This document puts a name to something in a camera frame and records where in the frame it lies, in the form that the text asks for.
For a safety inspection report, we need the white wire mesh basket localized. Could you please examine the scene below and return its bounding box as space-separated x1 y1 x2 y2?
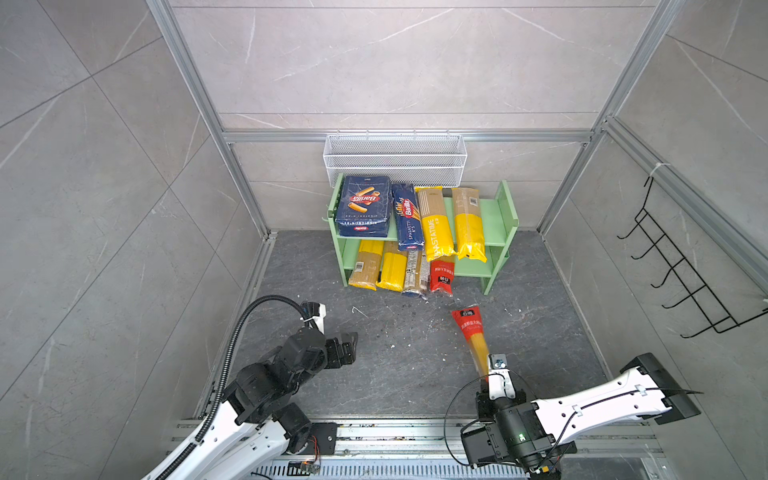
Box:
323 132 468 187

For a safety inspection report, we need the black wire hook rack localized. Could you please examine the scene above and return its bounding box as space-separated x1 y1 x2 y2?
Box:
616 177 767 339

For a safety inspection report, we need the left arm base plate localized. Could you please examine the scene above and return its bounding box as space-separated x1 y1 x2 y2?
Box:
286 422 339 456

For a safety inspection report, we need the large yellow spaghetti bag front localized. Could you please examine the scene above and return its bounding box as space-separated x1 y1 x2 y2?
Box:
376 241 408 293

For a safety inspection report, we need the red spaghetti bag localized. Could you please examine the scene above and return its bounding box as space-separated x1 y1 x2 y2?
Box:
429 256 455 296
452 305 490 376

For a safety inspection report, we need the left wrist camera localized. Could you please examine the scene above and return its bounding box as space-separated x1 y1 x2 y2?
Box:
301 301 326 334

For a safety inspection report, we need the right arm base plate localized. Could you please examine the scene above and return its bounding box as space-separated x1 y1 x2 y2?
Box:
486 417 578 461

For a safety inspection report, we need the clear white-label spaghetti bag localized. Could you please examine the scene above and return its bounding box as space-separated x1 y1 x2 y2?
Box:
402 250 430 299

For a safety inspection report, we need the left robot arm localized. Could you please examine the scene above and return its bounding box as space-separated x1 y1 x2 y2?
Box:
145 323 358 479

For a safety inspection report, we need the yellow spaghetti bag with lettering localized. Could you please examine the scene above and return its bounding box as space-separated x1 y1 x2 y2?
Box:
416 187 455 262

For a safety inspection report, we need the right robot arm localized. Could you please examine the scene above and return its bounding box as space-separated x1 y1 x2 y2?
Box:
460 353 701 479

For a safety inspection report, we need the black corrugated cable left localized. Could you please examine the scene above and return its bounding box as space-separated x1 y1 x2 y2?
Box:
152 294 307 480

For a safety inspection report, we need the blue Barilla spaghetti box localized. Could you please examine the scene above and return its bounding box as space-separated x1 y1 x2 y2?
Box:
392 183 425 251

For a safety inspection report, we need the green wooden two-tier shelf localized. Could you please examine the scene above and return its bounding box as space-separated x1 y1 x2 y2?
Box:
327 179 519 296

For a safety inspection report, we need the blue Barilla rigatoni box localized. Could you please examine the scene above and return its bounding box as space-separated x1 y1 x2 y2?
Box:
334 175 391 238

